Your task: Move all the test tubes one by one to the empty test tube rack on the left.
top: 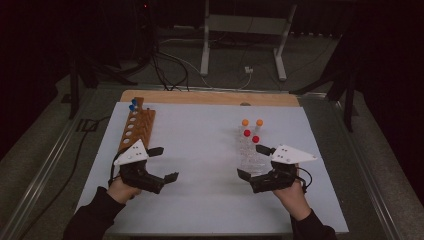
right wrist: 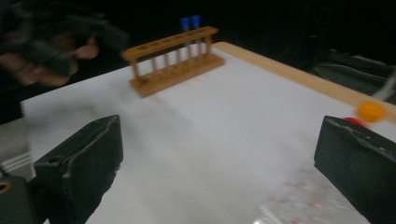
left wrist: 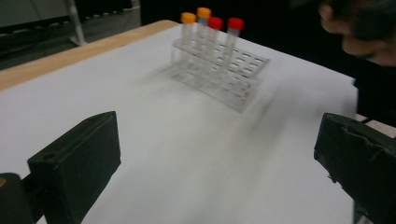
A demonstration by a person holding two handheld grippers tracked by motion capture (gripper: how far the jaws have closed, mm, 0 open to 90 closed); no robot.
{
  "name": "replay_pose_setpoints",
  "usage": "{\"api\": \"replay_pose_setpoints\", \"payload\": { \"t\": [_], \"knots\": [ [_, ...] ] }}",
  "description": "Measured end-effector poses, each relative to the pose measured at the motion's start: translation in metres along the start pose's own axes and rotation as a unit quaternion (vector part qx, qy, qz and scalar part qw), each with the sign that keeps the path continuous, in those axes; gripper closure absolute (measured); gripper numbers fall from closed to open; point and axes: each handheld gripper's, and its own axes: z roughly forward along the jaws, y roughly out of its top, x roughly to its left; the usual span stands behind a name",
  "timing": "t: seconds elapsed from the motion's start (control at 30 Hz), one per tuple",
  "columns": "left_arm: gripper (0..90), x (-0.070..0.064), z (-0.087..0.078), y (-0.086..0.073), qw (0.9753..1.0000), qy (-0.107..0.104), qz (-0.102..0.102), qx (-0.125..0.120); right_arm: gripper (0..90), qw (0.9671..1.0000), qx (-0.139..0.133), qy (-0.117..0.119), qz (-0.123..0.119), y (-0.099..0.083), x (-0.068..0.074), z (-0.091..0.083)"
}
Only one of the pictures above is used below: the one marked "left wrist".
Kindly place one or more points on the orange cap test tube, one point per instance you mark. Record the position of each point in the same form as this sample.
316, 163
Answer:
188, 17
204, 12

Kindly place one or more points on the white table mat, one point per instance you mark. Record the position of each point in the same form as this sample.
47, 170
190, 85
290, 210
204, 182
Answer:
155, 140

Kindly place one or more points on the clear acrylic test tube rack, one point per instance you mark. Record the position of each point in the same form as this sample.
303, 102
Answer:
239, 90

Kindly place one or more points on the red cap test tube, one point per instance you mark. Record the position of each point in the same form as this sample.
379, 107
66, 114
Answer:
235, 24
215, 23

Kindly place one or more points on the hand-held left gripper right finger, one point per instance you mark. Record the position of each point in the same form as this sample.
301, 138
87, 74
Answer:
361, 161

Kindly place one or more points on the white metal stand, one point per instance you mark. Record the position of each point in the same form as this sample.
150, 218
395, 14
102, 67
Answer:
74, 21

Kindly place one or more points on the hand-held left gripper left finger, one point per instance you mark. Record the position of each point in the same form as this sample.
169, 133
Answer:
77, 168

